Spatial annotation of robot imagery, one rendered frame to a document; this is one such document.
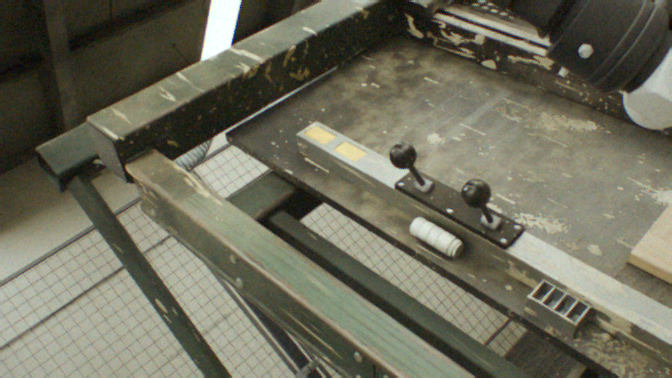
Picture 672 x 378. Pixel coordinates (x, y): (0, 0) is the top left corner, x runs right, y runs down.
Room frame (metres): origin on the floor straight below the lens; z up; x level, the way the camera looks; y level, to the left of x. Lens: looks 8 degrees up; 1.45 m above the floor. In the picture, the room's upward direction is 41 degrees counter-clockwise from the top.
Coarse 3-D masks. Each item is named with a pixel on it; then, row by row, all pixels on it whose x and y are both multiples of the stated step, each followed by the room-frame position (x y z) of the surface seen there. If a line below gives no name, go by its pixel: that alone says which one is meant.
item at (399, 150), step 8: (400, 144) 0.83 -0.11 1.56; (408, 144) 0.83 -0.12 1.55; (392, 152) 0.83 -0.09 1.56; (400, 152) 0.82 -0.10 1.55; (408, 152) 0.83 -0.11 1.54; (416, 152) 0.84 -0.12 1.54; (392, 160) 0.83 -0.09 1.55; (400, 160) 0.83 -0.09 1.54; (408, 160) 0.83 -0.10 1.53; (400, 168) 0.84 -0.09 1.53; (408, 168) 0.87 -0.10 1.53; (416, 176) 0.89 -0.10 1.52; (416, 184) 0.93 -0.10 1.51; (424, 184) 0.92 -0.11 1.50; (432, 184) 0.93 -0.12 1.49
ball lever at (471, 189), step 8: (472, 184) 0.78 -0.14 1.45; (480, 184) 0.78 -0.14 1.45; (464, 192) 0.78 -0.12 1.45; (472, 192) 0.77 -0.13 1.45; (480, 192) 0.77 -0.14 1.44; (488, 192) 0.78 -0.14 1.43; (464, 200) 0.79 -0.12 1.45; (472, 200) 0.78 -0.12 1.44; (480, 200) 0.78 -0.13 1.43; (488, 200) 0.78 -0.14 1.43; (480, 208) 0.83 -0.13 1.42; (488, 216) 0.85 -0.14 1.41; (496, 216) 0.88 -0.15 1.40; (488, 224) 0.88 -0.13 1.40; (496, 224) 0.87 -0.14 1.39
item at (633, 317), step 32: (320, 160) 1.04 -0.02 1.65; (352, 160) 0.99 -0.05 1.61; (384, 160) 0.99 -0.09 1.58; (384, 192) 0.97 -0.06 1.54; (448, 224) 0.91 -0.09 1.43; (480, 256) 0.90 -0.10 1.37; (512, 256) 0.86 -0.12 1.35; (544, 256) 0.86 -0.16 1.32; (576, 288) 0.82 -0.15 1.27; (608, 288) 0.82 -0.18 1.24; (608, 320) 0.81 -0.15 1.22; (640, 320) 0.79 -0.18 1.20
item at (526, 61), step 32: (416, 0) 1.24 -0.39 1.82; (416, 32) 1.32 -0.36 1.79; (448, 32) 1.27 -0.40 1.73; (480, 32) 1.22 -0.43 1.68; (512, 32) 1.22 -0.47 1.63; (480, 64) 1.26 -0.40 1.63; (512, 64) 1.21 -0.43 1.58; (544, 64) 1.17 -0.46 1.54; (576, 96) 1.16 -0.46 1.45; (608, 96) 1.12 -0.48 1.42
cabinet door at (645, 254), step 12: (660, 216) 0.94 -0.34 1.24; (660, 228) 0.92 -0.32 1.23; (648, 240) 0.90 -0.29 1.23; (660, 240) 0.90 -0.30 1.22; (636, 252) 0.89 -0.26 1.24; (648, 252) 0.89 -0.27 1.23; (660, 252) 0.89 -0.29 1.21; (636, 264) 0.89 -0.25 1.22; (648, 264) 0.88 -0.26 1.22; (660, 264) 0.87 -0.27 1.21; (660, 276) 0.88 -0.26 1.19
